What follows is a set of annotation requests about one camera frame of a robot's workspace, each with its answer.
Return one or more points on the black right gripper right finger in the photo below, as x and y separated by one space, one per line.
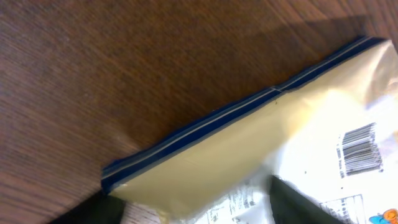
290 207

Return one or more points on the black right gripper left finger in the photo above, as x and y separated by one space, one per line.
96 209

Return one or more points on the yellow blue snack bag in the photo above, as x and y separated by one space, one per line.
329 132

